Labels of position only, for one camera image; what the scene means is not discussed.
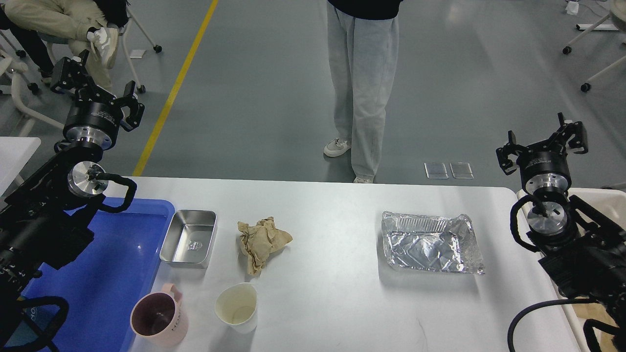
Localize standing person grey trousers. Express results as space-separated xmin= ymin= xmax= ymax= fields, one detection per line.
xmin=324 ymin=0 xmax=401 ymax=183

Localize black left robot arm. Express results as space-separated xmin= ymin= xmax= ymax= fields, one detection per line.
xmin=0 ymin=49 xmax=145 ymax=352

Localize white paper cup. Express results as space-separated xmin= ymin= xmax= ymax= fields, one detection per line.
xmin=214 ymin=283 xmax=258 ymax=334

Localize blue plastic tray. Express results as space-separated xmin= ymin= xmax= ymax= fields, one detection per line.
xmin=22 ymin=198 xmax=175 ymax=352

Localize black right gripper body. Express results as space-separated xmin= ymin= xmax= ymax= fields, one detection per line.
xmin=519 ymin=151 xmax=572 ymax=193

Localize crumpled brown paper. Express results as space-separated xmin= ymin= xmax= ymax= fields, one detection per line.
xmin=237 ymin=217 xmax=293 ymax=276

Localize aluminium foil tray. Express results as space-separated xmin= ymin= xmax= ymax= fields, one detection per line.
xmin=381 ymin=211 xmax=485 ymax=275

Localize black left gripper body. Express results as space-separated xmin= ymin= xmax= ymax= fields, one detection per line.
xmin=63 ymin=102 xmax=123 ymax=150

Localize clear floor plate right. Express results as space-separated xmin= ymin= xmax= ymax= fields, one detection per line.
xmin=449 ymin=162 xmax=474 ymax=179

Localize white rolling chair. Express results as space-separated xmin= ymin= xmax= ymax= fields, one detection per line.
xmin=37 ymin=5 xmax=163 ymax=94

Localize white chair base right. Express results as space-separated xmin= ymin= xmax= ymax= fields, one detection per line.
xmin=562 ymin=0 xmax=626 ymax=93

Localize stainless steel rectangular container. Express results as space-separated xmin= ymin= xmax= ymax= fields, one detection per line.
xmin=159 ymin=210 xmax=217 ymax=269

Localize clear floor plate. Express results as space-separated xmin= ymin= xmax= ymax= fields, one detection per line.
xmin=449 ymin=162 xmax=474 ymax=179
xmin=424 ymin=162 xmax=449 ymax=179

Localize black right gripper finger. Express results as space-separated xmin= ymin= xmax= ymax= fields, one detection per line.
xmin=545 ymin=113 xmax=588 ymax=154
xmin=496 ymin=130 xmax=526 ymax=176

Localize pink mug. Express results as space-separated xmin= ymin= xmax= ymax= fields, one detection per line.
xmin=130 ymin=283 xmax=189 ymax=348

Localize white plastic bin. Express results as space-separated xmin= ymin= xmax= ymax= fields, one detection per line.
xmin=507 ymin=191 xmax=626 ymax=352

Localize white side table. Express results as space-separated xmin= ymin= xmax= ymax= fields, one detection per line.
xmin=0 ymin=136 xmax=41 ymax=194

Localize clear floor plate left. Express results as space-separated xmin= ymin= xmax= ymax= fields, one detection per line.
xmin=424 ymin=162 xmax=449 ymax=179

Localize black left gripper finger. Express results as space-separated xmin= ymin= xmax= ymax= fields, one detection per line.
xmin=111 ymin=81 xmax=145 ymax=132
xmin=50 ymin=49 xmax=99 ymax=98

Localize white chair frame left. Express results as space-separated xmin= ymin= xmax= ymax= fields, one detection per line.
xmin=0 ymin=48 xmax=64 ymax=137

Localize seated person beige clothes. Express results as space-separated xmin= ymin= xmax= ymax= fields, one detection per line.
xmin=4 ymin=0 xmax=128 ymax=92

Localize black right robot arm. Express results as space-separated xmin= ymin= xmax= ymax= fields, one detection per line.
xmin=495 ymin=113 xmax=626 ymax=352

